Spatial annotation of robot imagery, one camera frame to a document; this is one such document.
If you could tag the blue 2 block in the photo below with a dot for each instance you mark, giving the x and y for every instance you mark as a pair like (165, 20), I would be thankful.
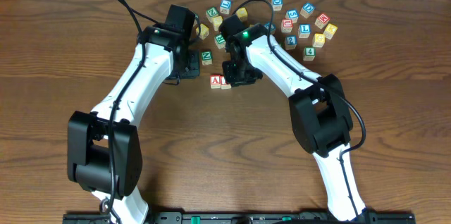
(290, 42)

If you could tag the blue l block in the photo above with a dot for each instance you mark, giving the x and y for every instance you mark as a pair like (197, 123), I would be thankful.
(304, 31)
(225, 7)

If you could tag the red M block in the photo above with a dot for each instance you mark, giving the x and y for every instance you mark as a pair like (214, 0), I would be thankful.
(322, 20)

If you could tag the blue D block tilted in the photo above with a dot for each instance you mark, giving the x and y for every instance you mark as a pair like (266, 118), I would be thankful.
(307, 10)

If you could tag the red I block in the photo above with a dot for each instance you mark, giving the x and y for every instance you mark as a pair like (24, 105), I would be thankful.
(224, 83)

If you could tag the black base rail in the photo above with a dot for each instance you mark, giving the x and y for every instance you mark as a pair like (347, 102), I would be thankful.
(367, 217)

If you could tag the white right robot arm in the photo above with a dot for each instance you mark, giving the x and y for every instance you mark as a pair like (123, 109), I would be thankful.
(320, 115)

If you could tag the blue 5 block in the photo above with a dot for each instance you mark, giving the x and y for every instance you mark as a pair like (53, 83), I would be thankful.
(292, 15)

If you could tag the red U block right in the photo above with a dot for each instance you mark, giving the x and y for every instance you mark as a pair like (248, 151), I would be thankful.
(286, 25)

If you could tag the green R block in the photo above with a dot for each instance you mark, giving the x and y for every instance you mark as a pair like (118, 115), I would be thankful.
(220, 41)

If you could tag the yellow S block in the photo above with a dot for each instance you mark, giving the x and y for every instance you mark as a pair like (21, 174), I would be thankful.
(216, 22)

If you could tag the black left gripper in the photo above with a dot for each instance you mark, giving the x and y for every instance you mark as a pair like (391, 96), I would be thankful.
(194, 70)

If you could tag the yellow block centre left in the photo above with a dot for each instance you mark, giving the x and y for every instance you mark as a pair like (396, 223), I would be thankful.
(202, 31)

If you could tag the yellow block upper middle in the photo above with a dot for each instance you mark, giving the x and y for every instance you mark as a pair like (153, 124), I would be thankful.
(242, 14)

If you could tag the green N block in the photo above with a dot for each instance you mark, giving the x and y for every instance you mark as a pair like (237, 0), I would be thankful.
(206, 57)

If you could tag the yellow K block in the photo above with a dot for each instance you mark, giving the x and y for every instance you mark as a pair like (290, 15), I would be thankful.
(330, 30)

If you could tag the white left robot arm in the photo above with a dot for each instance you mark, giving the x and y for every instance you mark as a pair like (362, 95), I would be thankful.
(104, 155)

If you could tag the blue D block top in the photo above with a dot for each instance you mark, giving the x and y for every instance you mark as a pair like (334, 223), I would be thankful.
(277, 5)

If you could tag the red A block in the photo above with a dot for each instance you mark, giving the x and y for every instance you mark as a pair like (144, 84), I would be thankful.
(215, 81)

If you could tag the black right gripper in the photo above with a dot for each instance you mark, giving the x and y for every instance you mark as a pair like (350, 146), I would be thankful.
(227, 66)

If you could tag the blue T block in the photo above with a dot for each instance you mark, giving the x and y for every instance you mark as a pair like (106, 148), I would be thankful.
(271, 27)

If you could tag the green 4 block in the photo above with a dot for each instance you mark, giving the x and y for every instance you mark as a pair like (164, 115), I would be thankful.
(309, 53)

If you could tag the yellow G block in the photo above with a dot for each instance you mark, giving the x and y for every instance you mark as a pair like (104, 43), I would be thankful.
(318, 40)

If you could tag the blue L block top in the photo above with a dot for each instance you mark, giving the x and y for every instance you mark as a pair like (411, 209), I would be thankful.
(225, 7)

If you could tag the blue L block right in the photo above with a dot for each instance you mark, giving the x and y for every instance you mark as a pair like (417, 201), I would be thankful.
(304, 31)

